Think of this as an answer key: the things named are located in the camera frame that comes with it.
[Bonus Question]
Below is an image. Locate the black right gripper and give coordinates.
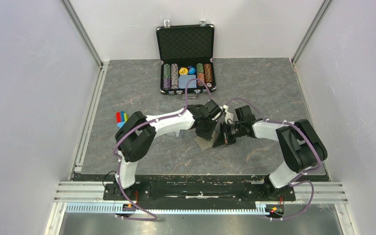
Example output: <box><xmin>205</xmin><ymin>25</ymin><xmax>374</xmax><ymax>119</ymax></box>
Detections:
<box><xmin>213</xmin><ymin>121</ymin><xmax>244</xmax><ymax>148</ymax></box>

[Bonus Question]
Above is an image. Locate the clear plastic card sleeve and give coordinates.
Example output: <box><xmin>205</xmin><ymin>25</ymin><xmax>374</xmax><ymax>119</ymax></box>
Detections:
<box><xmin>166</xmin><ymin>130</ymin><xmax>184</xmax><ymax>138</ymax></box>

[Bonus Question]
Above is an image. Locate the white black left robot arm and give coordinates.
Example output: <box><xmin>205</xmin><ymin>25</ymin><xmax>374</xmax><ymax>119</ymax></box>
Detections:
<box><xmin>113</xmin><ymin>99</ymin><xmax>224</xmax><ymax>200</ymax></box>

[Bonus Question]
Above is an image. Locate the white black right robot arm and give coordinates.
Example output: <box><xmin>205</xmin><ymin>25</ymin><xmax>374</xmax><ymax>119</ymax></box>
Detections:
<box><xmin>213</xmin><ymin>105</ymin><xmax>328</xmax><ymax>200</ymax></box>

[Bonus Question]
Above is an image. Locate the blue playing card deck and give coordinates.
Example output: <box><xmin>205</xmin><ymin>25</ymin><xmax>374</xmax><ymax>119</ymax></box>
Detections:
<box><xmin>178</xmin><ymin>74</ymin><xmax>197</xmax><ymax>89</ymax></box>

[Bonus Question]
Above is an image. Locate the blue dealer button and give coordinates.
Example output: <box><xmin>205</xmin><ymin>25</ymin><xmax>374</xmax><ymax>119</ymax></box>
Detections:
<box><xmin>187</xmin><ymin>66</ymin><xmax>196</xmax><ymax>74</ymax></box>

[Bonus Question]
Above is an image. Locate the orange brown chip stack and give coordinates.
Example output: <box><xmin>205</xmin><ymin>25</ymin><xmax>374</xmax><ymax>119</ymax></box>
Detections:
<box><xmin>204</xmin><ymin>64</ymin><xmax>213</xmax><ymax>87</ymax></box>

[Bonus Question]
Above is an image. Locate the yellow dealer button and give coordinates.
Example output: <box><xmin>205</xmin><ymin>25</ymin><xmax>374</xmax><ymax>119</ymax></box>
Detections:
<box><xmin>179</xmin><ymin>67</ymin><xmax>189</xmax><ymax>75</ymax></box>

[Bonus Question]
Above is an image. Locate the green orange chip stack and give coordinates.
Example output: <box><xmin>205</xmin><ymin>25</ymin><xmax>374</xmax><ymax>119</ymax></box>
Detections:
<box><xmin>196</xmin><ymin>63</ymin><xmax>205</xmax><ymax>87</ymax></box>

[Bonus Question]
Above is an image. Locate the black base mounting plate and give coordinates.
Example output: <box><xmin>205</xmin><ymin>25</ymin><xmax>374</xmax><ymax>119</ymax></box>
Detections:
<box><xmin>102</xmin><ymin>175</ymin><xmax>294</xmax><ymax>209</ymax></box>

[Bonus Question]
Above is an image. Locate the grey purple chip stack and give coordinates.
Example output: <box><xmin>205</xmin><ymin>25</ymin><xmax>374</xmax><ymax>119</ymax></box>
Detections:
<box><xmin>171</xmin><ymin>64</ymin><xmax>179</xmax><ymax>89</ymax></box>

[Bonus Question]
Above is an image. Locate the purple green chip stack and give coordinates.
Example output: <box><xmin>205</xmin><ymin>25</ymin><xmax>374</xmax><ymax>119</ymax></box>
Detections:
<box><xmin>163</xmin><ymin>64</ymin><xmax>171</xmax><ymax>90</ymax></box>

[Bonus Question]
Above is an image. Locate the black poker chip case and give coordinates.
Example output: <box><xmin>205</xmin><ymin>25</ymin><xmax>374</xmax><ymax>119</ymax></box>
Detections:
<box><xmin>156</xmin><ymin>20</ymin><xmax>217</xmax><ymax>95</ymax></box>

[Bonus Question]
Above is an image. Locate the colourful toy block stack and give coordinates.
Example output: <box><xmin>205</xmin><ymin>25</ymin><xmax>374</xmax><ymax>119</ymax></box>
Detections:
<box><xmin>116</xmin><ymin>111</ymin><xmax>128</xmax><ymax>128</ymax></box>

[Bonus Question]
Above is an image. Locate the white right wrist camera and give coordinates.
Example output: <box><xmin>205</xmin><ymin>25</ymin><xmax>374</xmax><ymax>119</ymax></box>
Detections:
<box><xmin>222</xmin><ymin>105</ymin><xmax>234</xmax><ymax>124</ymax></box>

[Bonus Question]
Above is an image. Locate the white slotted cable duct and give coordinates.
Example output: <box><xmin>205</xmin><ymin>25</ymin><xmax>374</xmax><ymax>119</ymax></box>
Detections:
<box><xmin>65</xmin><ymin>202</ymin><xmax>269</xmax><ymax>215</ymax></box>

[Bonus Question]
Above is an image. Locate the aluminium frame rail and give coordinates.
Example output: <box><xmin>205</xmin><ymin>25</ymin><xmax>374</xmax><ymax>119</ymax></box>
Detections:
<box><xmin>54</xmin><ymin>181</ymin><xmax>349</xmax><ymax>204</ymax></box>

